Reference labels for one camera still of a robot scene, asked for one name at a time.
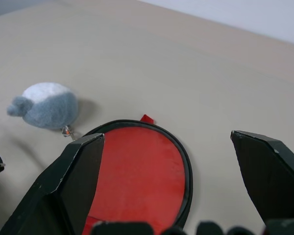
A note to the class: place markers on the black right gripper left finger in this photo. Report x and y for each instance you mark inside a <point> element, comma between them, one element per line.
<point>54,186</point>

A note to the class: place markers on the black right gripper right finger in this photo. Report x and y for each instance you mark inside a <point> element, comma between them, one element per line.
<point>272,176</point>

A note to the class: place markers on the red paddle case with black rim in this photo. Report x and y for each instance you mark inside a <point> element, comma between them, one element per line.
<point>142,171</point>

